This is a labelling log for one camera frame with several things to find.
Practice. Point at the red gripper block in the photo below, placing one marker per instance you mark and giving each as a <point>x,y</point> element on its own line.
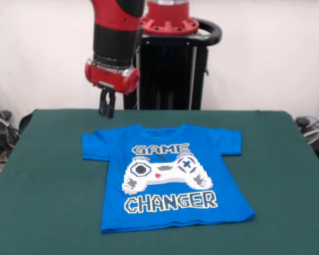
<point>109,78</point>

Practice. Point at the blue printed t-shirt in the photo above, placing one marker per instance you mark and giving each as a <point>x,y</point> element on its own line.
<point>228,143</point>

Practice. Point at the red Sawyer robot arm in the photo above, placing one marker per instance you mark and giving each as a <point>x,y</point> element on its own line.
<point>117,34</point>

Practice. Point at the dark green table cloth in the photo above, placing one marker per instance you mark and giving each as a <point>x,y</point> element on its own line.
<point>42,199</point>

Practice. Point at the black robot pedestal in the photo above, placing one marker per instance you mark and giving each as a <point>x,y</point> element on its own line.
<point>175,74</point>

